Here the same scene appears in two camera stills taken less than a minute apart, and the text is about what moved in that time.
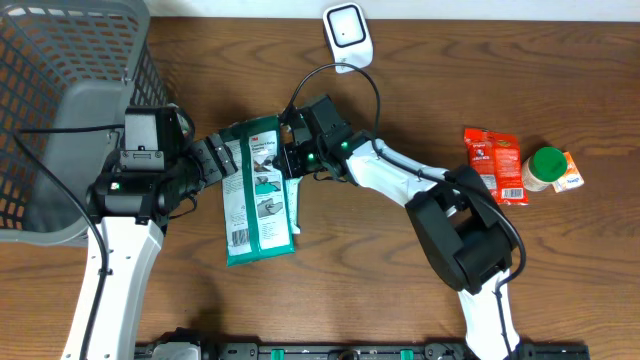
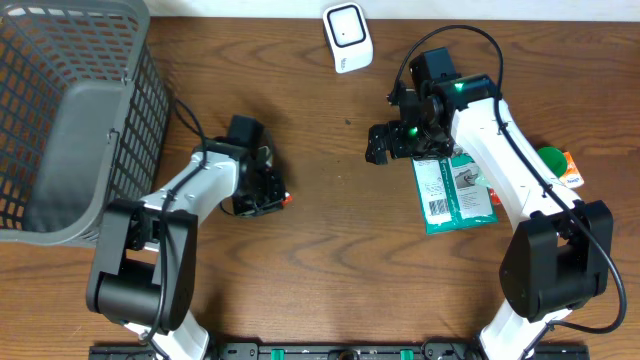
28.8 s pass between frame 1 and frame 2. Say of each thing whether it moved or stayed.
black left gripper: moved
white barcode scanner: stayed
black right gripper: moved
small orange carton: stayed
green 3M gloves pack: moved
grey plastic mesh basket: stayed
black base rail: stayed
